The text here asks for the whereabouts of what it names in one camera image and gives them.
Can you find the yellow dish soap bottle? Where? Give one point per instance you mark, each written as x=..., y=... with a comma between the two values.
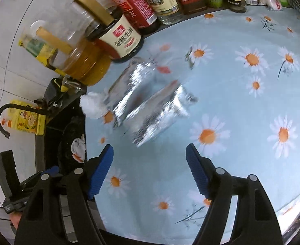
x=23, y=120

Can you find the person's left hand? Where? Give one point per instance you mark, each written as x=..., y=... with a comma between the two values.
x=15, y=218

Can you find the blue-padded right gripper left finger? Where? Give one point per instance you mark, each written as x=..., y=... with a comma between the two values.
x=42, y=221

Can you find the yellow-label dark bottle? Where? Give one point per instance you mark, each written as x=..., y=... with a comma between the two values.
x=43, y=52

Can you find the white tissue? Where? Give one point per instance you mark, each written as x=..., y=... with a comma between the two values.
x=93, y=105

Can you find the soy sauce bottle white label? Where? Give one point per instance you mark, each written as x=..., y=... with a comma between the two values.
x=114, y=34

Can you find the silver foil insulated bag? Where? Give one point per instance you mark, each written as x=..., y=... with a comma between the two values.
x=122, y=96

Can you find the red label sauce bottle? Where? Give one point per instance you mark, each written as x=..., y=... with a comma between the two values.
x=140, y=14

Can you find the black kitchen sink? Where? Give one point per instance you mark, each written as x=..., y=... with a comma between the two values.
x=61, y=130

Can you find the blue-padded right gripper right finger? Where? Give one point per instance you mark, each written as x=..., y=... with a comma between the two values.
x=255, y=220

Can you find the large cooking oil jug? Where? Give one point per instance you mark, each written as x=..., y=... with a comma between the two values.
x=63, y=26

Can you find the daisy pattern table cover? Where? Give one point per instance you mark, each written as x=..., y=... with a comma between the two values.
x=244, y=70

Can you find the black faucet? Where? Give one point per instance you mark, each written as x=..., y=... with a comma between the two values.
x=2, y=113

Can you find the chrome soap dispenser pump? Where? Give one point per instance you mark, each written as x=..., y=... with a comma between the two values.
x=70, y=86

